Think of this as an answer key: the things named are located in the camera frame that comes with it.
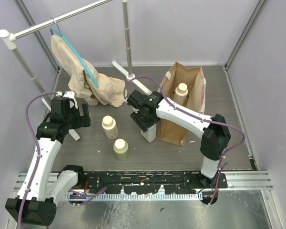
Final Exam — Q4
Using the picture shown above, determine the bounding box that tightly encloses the yellow-green bottle cream cap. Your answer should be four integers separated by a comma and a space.
113, 138, 130, 161

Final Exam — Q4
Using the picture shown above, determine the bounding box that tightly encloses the beige cloth garment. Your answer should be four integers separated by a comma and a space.
51, 35, 125, 107

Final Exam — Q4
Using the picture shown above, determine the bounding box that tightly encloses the white garment rack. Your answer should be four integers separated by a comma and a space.
0, 0, 153, 141

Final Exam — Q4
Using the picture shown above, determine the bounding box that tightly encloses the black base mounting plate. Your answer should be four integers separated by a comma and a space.
72, 171, 228, 195

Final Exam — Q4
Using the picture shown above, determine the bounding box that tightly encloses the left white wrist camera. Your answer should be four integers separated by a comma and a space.
55, 91, 78, 109

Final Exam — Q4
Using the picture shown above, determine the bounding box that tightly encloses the cream bottle beige cap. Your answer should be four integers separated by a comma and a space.
173, 83, 188, 105

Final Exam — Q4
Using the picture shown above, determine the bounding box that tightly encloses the blue clothes hanger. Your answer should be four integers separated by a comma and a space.
50, 28, 99, 88

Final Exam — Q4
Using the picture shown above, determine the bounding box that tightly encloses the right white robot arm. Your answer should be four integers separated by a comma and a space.
126, 90, 231, 188

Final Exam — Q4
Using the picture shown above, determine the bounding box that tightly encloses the beige bottle pink cap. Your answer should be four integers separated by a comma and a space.
102, 115, 118, 139

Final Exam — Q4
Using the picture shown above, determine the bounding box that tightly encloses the brown canvas bag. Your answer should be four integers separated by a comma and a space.
158, 62, 206, 146

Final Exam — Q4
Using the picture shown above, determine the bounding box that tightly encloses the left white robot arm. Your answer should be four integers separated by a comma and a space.
5, 91, 91, 228

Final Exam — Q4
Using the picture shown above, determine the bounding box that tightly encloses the white square bottle black cap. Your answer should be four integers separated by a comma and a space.
140, 124, 156, 143

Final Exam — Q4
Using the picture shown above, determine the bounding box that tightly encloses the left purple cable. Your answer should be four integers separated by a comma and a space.
17, 91, 64, 229

